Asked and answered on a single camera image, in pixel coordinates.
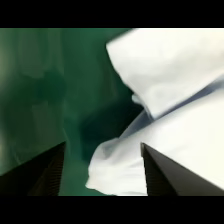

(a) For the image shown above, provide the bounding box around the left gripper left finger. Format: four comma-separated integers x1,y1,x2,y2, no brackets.
0,141,67,197

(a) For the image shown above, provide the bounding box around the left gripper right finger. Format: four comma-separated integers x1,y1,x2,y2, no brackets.
140,142,224,197

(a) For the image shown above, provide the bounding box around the pale blue shirt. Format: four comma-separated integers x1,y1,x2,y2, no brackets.
85,27,224,197

